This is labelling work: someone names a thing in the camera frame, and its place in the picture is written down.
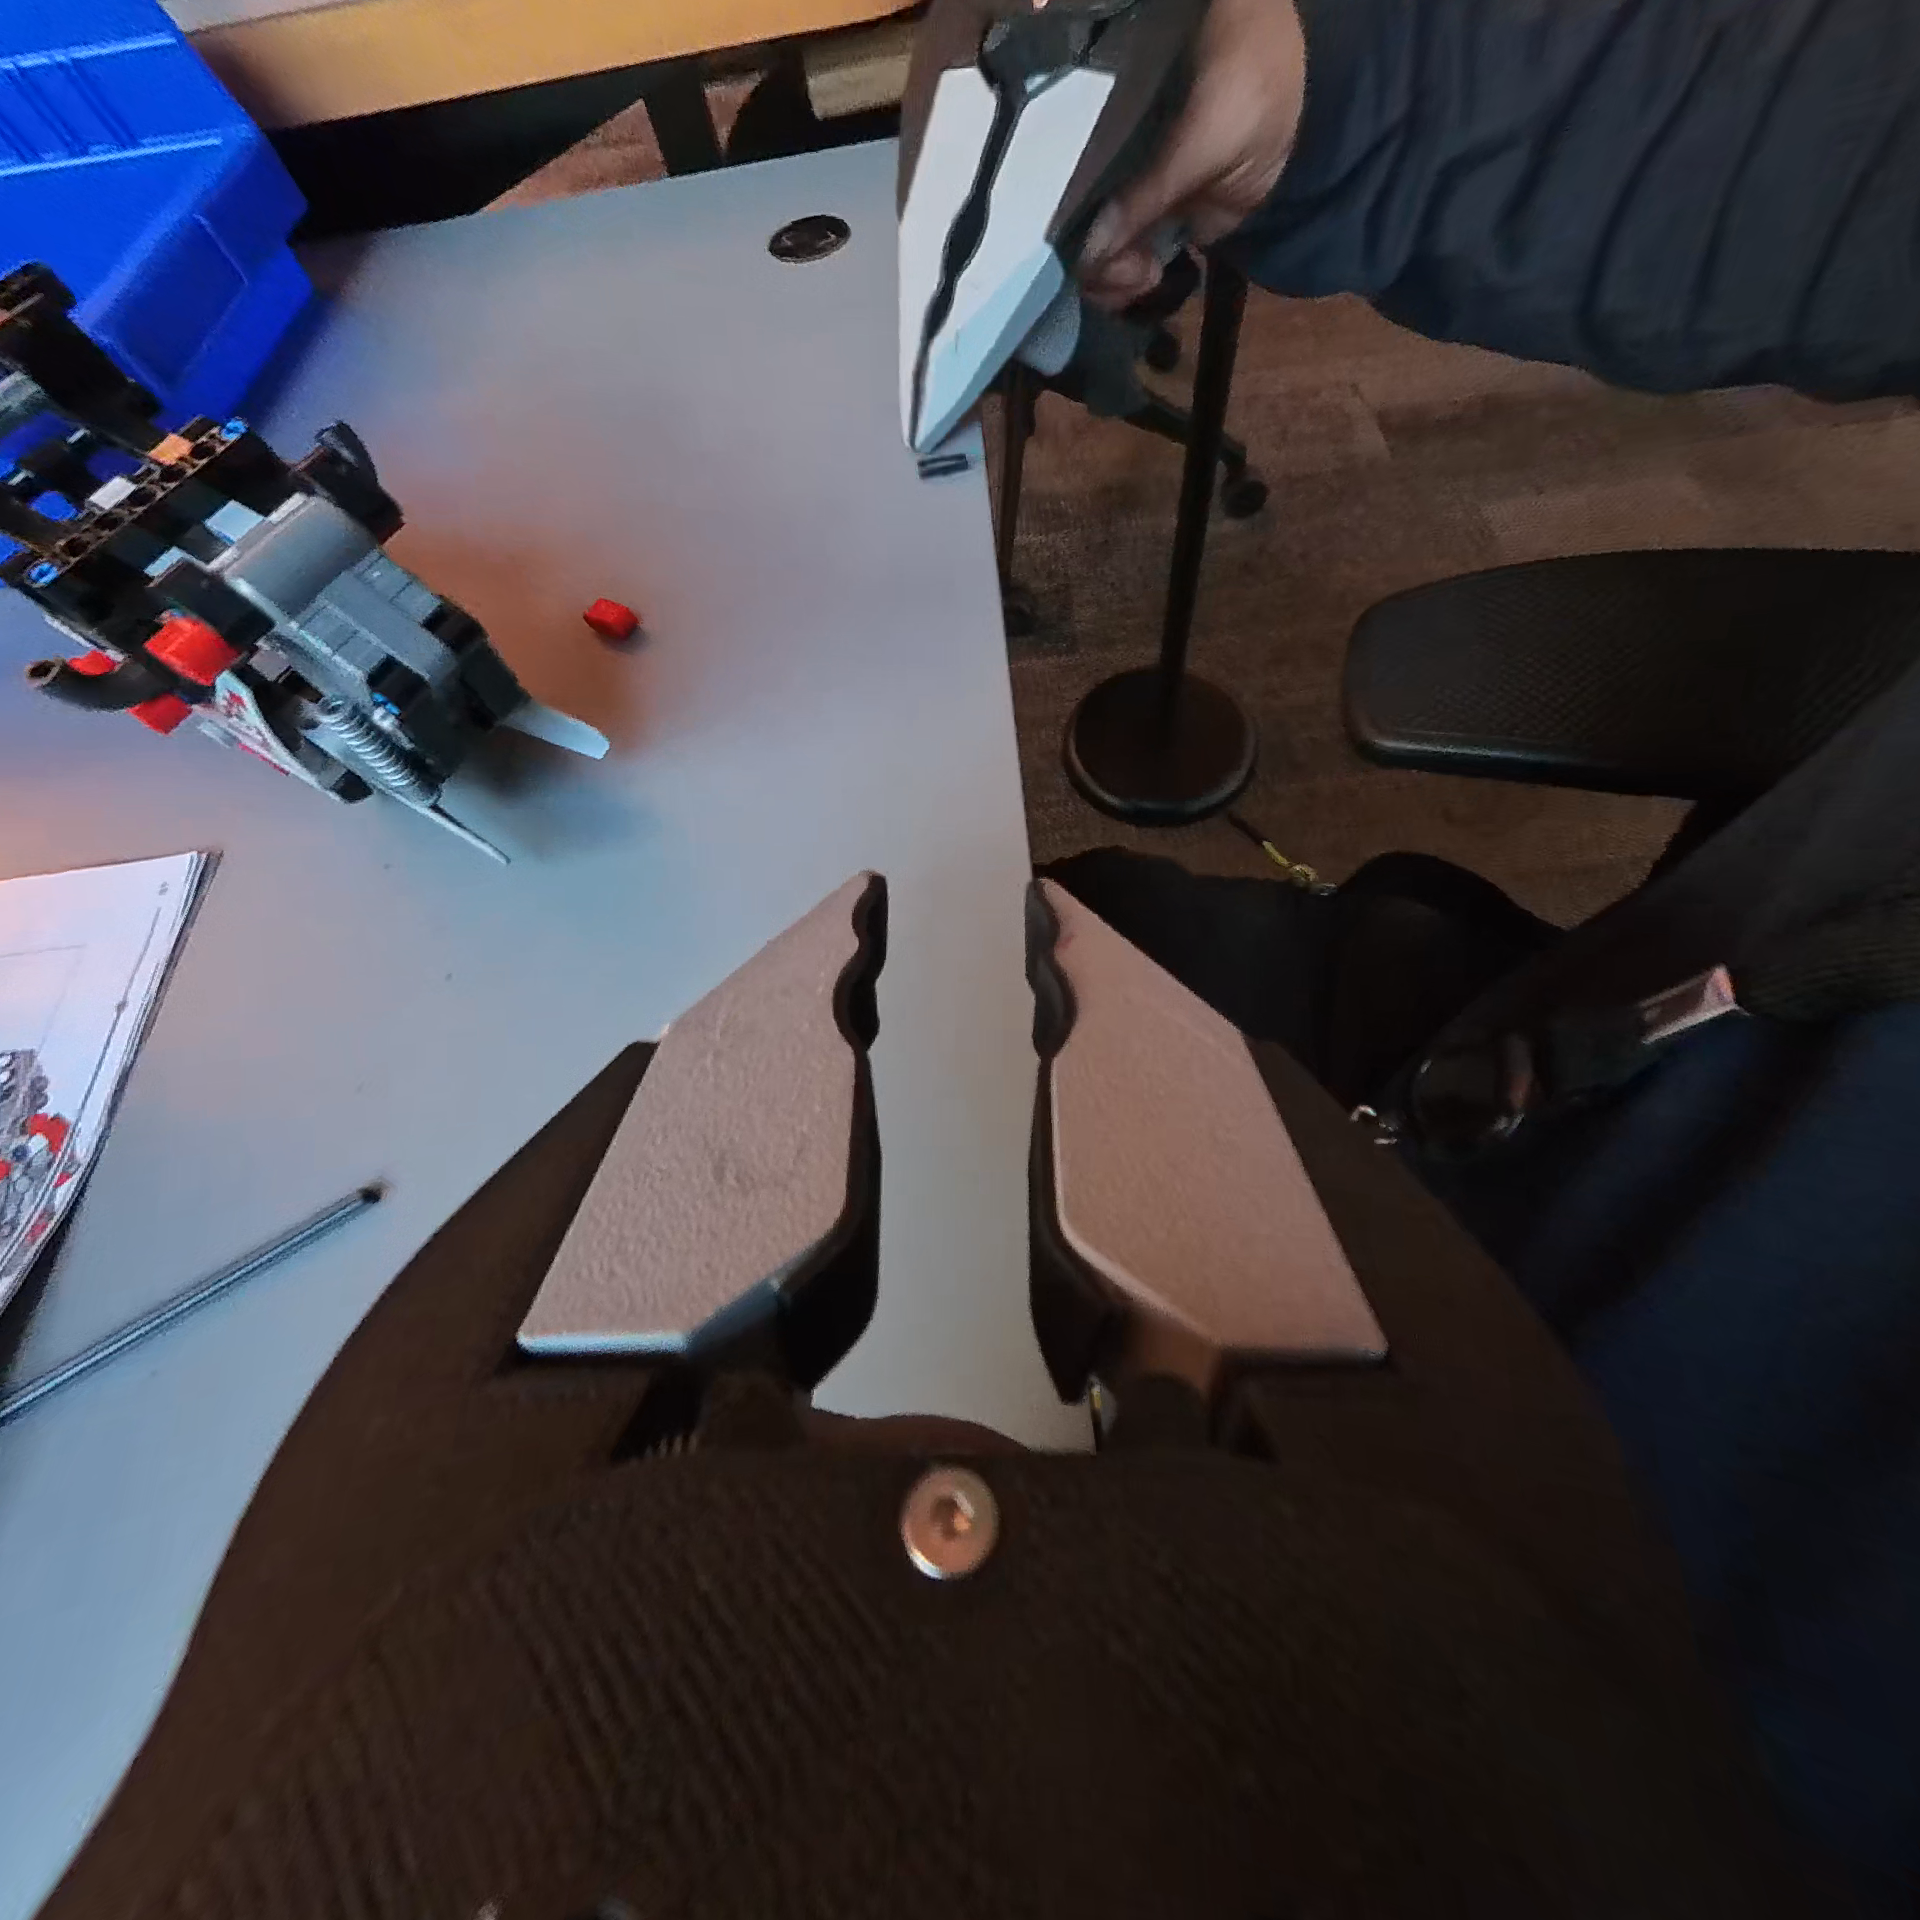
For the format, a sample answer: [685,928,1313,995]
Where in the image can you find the black office chair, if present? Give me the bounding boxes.
[1342,551,1920,807]

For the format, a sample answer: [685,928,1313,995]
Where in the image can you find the person's right hand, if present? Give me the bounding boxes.
[1073,0,1307,314]

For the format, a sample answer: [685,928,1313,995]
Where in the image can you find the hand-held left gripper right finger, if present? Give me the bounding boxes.
[1025,880,1390,1409]

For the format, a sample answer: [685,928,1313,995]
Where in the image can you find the blue plastic bin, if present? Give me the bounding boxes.
[0,0,321,429]

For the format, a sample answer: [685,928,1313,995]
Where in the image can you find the person's right forearm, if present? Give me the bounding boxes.
[1247,0,1920,405]

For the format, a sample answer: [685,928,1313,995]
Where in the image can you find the black lego axle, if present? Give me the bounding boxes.
[0,1183,390,1427]

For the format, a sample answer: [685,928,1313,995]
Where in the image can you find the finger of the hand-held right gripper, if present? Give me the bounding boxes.
[896,65,1001,452]
[920,65,1122,441]

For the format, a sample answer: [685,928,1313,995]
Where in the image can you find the black floor stand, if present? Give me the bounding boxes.
[1063,256,1262,828]

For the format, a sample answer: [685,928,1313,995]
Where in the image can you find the black grey lego truck model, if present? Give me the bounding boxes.
[0,264,614,867]

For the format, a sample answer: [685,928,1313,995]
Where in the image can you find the wooden edged table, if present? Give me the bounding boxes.
[158,0,925,136]

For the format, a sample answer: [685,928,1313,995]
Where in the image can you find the open instruction booklet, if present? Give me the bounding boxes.
[0,851,223,1314]

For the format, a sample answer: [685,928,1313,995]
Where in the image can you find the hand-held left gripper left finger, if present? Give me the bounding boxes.
[518,871,890,1392]

